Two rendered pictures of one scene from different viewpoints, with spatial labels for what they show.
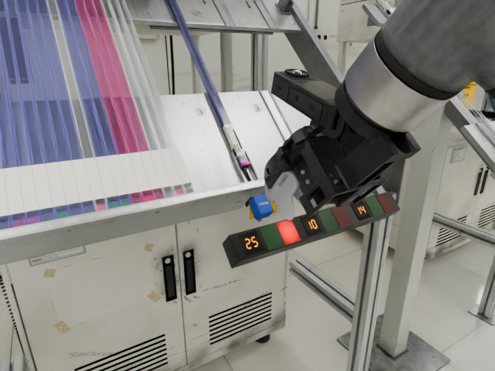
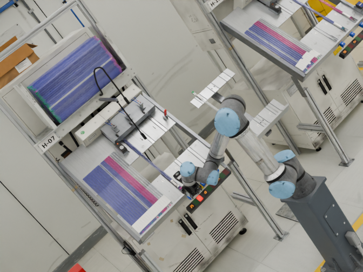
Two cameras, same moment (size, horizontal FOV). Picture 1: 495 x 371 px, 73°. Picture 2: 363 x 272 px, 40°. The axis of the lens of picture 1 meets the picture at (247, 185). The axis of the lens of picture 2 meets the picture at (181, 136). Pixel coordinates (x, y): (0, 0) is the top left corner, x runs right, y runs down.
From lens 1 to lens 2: 2.36 m
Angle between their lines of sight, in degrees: 10
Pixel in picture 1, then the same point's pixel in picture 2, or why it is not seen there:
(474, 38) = (188, 179)
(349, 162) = (191, 189)
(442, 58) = (188, 181)
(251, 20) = (158, 134)
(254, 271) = (216, 207)
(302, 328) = (260, 218)
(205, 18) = (146, 145)
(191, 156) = (167, 194)
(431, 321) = not seen: hidden behind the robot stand
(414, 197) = not seen: hidden behind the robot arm
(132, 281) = (173, 234)
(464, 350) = (331, 187)
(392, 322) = not seen: hidden behind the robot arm
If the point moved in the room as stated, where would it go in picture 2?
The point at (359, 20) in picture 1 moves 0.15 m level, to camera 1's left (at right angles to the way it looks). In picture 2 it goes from (206, 41) to (189, 52)
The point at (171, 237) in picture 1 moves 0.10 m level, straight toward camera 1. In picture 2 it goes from (176, 213) to (180, 219)
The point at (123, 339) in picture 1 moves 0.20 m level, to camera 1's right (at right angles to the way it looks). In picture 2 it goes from (182, 255) to (208, 240)
